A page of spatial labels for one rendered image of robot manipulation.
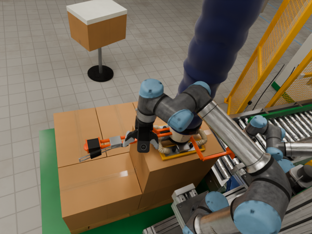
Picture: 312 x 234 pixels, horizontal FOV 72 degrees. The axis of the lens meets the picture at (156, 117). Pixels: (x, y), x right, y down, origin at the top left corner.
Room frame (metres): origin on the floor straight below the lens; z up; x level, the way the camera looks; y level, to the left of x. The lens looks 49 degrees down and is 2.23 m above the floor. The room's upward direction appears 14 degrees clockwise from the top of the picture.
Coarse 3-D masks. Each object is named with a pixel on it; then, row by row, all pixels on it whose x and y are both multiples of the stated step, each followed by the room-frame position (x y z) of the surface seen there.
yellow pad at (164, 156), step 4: (196, 140) 0.99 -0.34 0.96; (188, 144) 0.93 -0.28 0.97; (192, 144) 0.92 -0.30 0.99; (172, 148) 0.85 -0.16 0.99; (176, 148) 0.87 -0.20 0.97; (192, 148) 0.90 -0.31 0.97; (200, 148) 0.92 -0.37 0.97; (204, 148) 0.93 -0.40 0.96; (172, 152) 0.83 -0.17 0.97; (176, 152) 0.84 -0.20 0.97; (180, 152) 0.84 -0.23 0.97; (184, 152) 0.85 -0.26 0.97; (188, 152) 0.86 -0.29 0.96; (192, 152) 0.87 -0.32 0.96; (196, 152) 0.89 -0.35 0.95; (164, 156) 0.78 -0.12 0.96; (168, 156) 0.79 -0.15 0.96; (172, 156) 0.80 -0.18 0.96; (176, 156) 0.81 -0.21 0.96
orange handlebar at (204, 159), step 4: (164, 128) 0.93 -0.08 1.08; (168, 128) 0.94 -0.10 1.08; (200, 128) 1.02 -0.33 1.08; (168, 132) 0.90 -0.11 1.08; (120, 136) 0.77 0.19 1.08; (124, 136) 0.78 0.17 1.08; (160, 136) 0.86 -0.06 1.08; (192, 136) 0.92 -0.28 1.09; (100, 140) 0.71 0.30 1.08; (104, 140) 0.72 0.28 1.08; (108, 140) 0.73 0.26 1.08; (136, 140) 0.78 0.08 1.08; (192, 140) 0.89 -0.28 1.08; (84, 144) 0.66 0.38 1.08; (108, 144) 0.70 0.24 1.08; (196, 144) 0.86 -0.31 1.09; (84, 148) 0.63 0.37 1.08; (196, 148) 0.83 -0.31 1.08; (200, 152) 0.80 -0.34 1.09; (224, 152) 0.85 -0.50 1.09; (228, 152) 0.86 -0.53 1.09; (200, 156) 0.77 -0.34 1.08; (208, 156) 0.79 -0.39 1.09; (212, 156) 0.79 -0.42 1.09; (216, 156) 0.80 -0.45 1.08; (220, 156) 0.82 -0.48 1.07; (204, 160) 0.76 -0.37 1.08
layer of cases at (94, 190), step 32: (64, 128) 1.08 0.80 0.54; (96, 128) 1.16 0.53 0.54; (128, 128) 1.26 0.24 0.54; (64, 160) 0.77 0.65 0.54; (96, 160) 0.84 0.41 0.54; (128, 160) 0.92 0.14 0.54; (64, 192) 0.53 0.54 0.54; (96, 192) 0.58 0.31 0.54; (128, 192) 0.64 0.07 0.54; (160, 192) 0.75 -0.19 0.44
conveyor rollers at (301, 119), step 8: (304, 112) 2.18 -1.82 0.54; (240, 120) 1.74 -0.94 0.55; (272, 120) 1.90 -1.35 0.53; (280, 120) 1.92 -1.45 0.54; (288, 120) 1.94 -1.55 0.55; (296, 120) 1.97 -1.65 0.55; (304, 120) 2.04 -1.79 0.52; (288, 128) 1.81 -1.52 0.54; (296, 128) 1.84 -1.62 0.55; (256, 136) 1.58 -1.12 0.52; (264, 136) 1.61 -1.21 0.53; (288, 136) 1.68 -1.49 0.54; (296, 136) 1.71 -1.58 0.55; (304, 136) 1.73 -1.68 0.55; (224, 144) 1.35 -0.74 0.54; (256, 144) 1.46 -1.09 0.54; (264, 144) 1.48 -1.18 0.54; (264, 152) 1.37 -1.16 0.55; (224, 160) 1.17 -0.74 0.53; (232, 160) 1.20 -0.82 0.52; (224, 168) 1.08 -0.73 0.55; (232, 168) 1.09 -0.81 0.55; (224, 176) 1.00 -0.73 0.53
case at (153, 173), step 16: (208, 128) 1.15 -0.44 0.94; (208, 144) 0.99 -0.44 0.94; (144, 160) 0.74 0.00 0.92; (160, 160) 0.76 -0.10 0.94; (176, 160) 0.79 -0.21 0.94; (192, 160) 0.82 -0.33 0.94; (208, 160) 0.91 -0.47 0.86; (144, 176) 0.69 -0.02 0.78; (160, 176) 0.71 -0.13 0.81; (176, 176) 0.79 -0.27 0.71; (192, 176) 0.88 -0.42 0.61; (144, 192) 0.66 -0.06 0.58
